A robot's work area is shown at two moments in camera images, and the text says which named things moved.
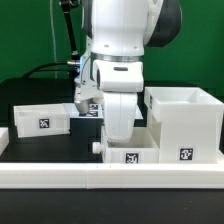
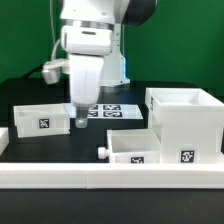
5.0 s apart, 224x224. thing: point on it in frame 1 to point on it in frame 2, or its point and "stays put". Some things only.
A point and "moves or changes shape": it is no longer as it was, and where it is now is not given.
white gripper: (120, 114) to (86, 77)
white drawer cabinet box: (187, 123) stays put
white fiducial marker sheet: (96, 110) stays put
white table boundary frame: (108, 175) stays put
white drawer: (40, 120) stays put
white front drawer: (141, 149) moves or changes shape
